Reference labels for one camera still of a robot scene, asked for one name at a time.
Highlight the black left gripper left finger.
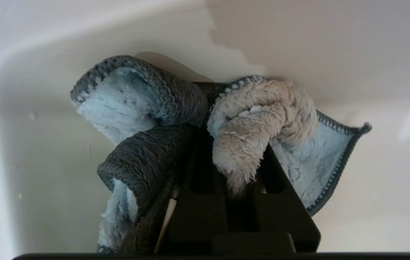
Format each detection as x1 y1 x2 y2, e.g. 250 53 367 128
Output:
169 126 228 253

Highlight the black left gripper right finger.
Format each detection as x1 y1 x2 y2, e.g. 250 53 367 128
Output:
253 144 321 252

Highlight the blue grey cleaning cloth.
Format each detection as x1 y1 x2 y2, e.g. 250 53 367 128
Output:
70 55 372 254

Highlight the white ceramic sink basin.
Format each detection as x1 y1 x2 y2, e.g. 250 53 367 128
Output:
0 0 410 255

